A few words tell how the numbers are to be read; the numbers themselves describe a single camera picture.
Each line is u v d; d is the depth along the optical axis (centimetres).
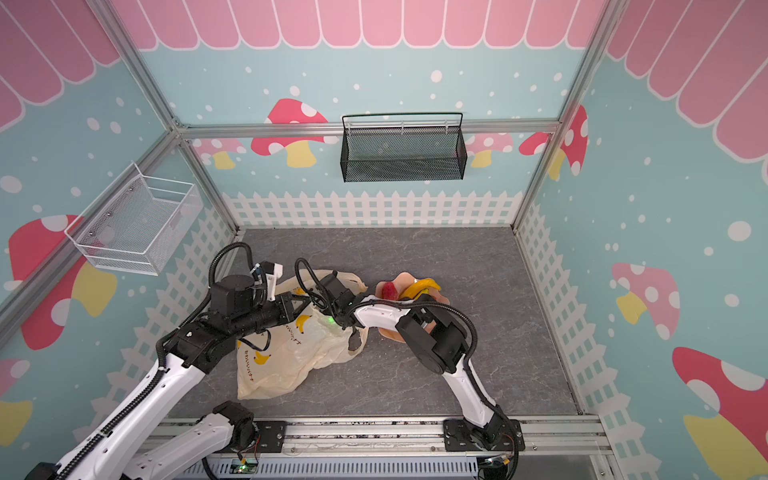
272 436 74
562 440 75
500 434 65
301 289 75
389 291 95
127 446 39
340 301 74
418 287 97
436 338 53
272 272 66
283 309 62
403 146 93
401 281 100
